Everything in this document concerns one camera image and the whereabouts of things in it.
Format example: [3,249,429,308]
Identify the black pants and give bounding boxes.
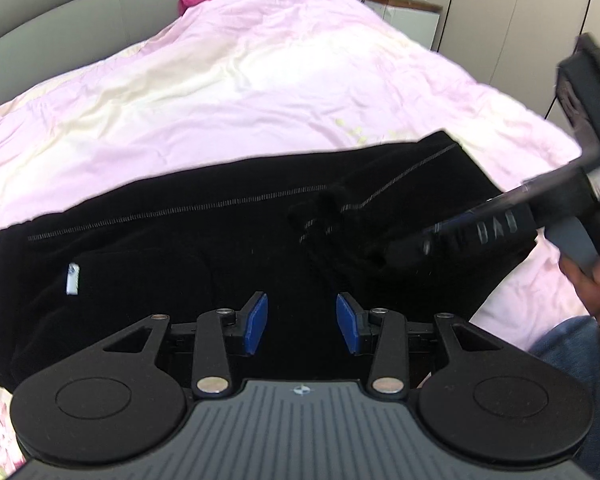
[0,132,536,389]

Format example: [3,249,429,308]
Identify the beige wardrobe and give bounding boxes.
[429,0,600,127]

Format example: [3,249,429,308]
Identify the blue jeans leg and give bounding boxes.
[529,316,600,479]

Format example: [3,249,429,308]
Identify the white right nightstand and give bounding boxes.
[360,0,443,50]

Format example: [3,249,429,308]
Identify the pink floral duvet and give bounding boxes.
[0,0,586,476]

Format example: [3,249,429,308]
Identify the magenta pillow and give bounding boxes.
[178,0,212,16]

